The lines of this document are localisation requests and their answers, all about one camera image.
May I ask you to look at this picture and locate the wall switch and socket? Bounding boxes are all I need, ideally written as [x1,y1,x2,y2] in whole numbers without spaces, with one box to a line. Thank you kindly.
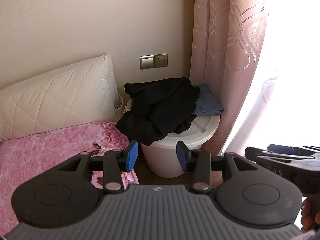
[139,54,168,69]

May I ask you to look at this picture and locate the person right hand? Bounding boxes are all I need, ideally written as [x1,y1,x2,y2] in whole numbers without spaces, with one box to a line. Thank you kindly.
[300,194,319,232]

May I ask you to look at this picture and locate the white plastic bucket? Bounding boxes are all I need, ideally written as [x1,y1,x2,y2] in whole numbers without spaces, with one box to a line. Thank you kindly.
[141,115,220,178]

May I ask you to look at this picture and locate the blue folded cloth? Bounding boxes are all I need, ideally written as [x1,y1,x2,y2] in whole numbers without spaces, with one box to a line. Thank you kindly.
[193,83,224,115]

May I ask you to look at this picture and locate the pink floral bed blanket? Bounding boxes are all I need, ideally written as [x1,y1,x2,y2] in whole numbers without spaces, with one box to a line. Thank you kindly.
[1,122,129,236]

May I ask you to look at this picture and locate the white quilted pillow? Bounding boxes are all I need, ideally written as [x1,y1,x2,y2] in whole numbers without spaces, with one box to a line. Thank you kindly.
[1,54,124,141]

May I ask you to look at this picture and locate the black knit skirt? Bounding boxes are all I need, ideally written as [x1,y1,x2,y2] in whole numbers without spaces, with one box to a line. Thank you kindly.
[116,77,200,146]

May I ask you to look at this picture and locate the pink patterned curtain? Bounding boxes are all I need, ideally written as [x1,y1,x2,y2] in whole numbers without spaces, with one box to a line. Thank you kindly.
[188,0,270,157]

